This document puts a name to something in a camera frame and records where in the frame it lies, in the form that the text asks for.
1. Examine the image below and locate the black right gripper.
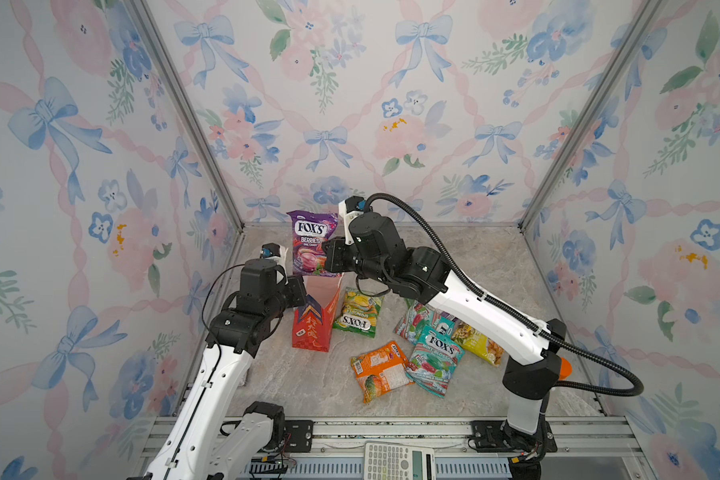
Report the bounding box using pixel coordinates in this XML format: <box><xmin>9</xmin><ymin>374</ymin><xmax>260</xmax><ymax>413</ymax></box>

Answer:
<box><xmin>319</xmin><ymin>240</ymin><xmax>395</xmax><ymax>295</ymax></box>

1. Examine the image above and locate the red paper gift bag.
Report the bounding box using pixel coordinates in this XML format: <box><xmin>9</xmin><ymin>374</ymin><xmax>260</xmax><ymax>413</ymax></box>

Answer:
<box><xmin>292</xmin><ymin>275</ymin><xmax>343</xmax><ymax>352</ymax></box>

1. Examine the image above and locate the yellow green Fox's packet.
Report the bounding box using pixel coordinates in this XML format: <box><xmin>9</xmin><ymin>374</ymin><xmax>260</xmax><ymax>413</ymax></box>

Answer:
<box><xmin>332</xmin><ymin>288</ymin><xmax>383</xmax><ymax>338</ymax></box>

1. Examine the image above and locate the purple Fox's berries packet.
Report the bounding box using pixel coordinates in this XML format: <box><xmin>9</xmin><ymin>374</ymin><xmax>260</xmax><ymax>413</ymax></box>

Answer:
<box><xmin>288</xmin><ymin>210</ymin><xmax>338</xmax><ymax>277</ymax></box>

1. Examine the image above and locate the teal Fox's candy packet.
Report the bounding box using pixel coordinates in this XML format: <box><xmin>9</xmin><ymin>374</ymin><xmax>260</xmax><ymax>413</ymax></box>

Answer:
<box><xmin>405</xmin><ymin>326</ymin><xmax>464</xmax><ymax>398</ymax></box>

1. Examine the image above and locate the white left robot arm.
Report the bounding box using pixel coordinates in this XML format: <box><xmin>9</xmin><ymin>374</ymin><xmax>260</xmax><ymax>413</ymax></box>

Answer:
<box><xmin>142</xmin><ymin>244</ymin><xmax>306</xmax><ymax>479</ymax></box>

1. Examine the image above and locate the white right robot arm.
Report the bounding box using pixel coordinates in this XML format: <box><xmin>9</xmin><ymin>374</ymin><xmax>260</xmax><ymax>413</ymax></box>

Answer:
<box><xmin>323</xmin><ymin>208</ymin><xmax>562</xmax><ymax>440</ymax></box>

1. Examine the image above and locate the pink fruit candy packet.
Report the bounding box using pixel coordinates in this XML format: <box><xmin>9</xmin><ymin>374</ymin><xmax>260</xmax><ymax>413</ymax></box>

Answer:
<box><xmin>394</xmin><ymin>303</ymin><xmax>455</xmax><ymax>344</ymax></box>

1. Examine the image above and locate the orange snack packet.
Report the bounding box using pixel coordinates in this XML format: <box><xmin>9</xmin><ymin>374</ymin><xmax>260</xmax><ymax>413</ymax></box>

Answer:
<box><xmin>350</xmin><ymin>341</ymin><xmax>413</xmax><ymax>403</ymax></box>

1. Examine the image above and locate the yellow nut snack packet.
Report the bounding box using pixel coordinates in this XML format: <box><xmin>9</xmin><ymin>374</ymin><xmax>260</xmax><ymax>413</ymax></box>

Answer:
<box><xmin>452</xmin><ymin>321</ymin><xmax>504</xmax><ymax>367</ymax></box>

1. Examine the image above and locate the white calculator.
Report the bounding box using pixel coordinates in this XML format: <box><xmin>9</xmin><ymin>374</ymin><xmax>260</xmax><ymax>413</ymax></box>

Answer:
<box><xmin>363</xmin><ymin>442</ymin><xmax>437</xmax><ymax>480</ymax></box>

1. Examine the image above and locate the orange cup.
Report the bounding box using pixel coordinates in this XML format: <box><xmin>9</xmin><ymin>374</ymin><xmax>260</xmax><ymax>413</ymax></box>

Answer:
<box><xmin>558</xmin><ymin>358</ymin><xmax>573</xmax><ymax>381</ymax></box>

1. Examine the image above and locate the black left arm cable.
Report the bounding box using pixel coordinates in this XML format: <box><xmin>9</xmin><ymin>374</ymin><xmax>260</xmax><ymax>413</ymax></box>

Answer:
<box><xmin>200</xmin><ymin>263</ymin><xmax>247</xmax><ymax>337</ymax></box>

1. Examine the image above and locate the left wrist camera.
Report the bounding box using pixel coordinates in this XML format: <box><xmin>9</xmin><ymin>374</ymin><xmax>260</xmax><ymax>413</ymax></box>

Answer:
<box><xmin>260</xmin><ymin>243</ymin><xmax>288</xmax><ymax>276</ymax></box>

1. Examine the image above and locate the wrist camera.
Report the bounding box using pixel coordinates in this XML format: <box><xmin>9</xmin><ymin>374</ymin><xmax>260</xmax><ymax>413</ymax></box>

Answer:
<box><xmin>338</xmin><ymin>196</ymin><xmax>366</xmax><ymax>245</ymax></box>
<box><xmin>260</xmin><ymin>243</ymin><xmax>288</xmax><ymax>276</ymax></box>

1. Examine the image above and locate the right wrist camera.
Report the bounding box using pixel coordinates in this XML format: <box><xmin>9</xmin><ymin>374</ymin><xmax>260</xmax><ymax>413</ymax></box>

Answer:
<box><xmin>338</xmin><ymin>196</ymin><xmax>366</xmax><ymax>245</ymax></box>

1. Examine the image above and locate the black corrugated cable conduit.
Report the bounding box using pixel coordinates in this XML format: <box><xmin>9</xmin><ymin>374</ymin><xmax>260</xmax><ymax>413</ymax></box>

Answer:
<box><xmin>362</xmin><ymin>192</ymin><xmax>645</xmax><ymax>398</ymax></box>

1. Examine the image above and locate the aluminium right corner post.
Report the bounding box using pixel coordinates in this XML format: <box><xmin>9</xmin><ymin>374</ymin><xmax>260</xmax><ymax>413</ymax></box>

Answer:
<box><xmin>518</xmin><ymin>0</ymin><xmax>665</xmax><ymax>234</ymax></box>

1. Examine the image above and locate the aluminium corner post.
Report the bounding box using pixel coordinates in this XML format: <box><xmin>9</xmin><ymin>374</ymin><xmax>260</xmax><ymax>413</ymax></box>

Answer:
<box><xmin>124</xmin><ymin>0</ymin><xmax>244</xmax><ymax>234</ymax></box>
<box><xmin>518</xmin><ymin>0</ymin><xmax>665</xmax><ymax>234</ymax></box>

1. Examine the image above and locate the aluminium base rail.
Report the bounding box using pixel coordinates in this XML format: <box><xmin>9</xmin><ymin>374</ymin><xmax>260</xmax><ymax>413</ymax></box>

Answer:
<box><xmin>128</xmin><ymin>415</ymin><xmax>658</xmax><ymax>480</ymax></box>

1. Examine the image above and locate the aluminium left corner post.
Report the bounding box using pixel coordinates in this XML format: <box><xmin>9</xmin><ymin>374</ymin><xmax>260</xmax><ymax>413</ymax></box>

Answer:
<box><xmin>124</xmin><ymin>0</ymin><xmax>244</xmax><ymax>234</ymax></box>

